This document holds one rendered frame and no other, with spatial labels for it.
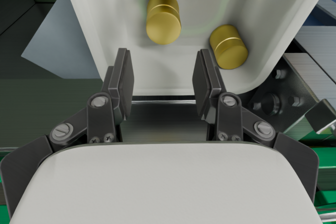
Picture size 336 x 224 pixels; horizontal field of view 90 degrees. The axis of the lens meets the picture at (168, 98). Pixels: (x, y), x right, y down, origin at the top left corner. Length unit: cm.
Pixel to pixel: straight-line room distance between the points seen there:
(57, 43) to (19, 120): 27
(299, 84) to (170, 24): 13
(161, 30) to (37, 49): 44
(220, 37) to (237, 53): 3
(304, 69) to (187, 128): 14
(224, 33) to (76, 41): 38
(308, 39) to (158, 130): 21
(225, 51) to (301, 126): 11
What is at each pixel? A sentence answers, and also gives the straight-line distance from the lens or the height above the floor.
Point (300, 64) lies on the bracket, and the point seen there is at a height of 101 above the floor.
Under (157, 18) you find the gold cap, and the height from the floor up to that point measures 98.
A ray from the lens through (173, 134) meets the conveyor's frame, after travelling 23.
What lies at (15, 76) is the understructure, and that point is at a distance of 78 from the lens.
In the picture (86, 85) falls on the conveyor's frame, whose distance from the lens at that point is 30.
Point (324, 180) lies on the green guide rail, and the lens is 28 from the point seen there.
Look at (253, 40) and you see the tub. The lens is 21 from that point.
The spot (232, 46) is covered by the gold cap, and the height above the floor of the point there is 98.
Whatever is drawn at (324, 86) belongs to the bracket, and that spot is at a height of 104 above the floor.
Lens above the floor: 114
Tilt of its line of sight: 39 degrees down
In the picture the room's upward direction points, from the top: 178 degrees clockwise
